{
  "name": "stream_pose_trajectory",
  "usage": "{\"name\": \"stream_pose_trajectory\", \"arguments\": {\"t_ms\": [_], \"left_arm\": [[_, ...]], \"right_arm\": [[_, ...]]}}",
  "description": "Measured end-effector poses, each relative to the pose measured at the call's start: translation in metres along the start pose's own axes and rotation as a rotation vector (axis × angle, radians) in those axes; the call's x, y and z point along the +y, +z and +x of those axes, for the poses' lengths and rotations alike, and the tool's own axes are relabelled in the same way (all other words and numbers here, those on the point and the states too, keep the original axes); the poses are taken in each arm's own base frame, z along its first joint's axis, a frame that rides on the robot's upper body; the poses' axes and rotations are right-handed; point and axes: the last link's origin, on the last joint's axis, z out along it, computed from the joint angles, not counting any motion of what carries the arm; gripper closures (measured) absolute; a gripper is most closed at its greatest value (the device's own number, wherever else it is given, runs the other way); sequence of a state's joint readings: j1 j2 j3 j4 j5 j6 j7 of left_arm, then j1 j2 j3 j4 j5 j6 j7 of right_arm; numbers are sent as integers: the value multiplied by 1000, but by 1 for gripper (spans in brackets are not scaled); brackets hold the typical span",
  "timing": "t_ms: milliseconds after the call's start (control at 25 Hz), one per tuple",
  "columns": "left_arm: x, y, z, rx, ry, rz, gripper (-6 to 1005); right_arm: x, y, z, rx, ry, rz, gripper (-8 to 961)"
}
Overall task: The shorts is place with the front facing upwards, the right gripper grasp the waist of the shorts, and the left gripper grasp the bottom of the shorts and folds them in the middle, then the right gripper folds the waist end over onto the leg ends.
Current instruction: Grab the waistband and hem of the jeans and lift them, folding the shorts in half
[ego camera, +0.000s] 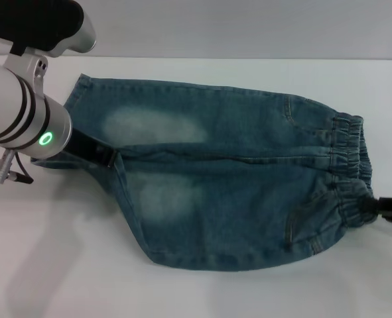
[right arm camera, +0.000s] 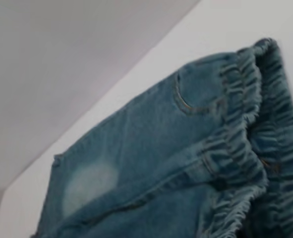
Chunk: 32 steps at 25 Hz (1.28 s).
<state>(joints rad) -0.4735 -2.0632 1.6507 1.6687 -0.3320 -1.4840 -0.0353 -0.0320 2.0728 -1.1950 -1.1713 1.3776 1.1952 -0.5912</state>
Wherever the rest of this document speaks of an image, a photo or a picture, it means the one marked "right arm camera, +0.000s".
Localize blue denim shorts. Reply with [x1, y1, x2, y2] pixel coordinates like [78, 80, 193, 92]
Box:
[29, 37, 293, 238]

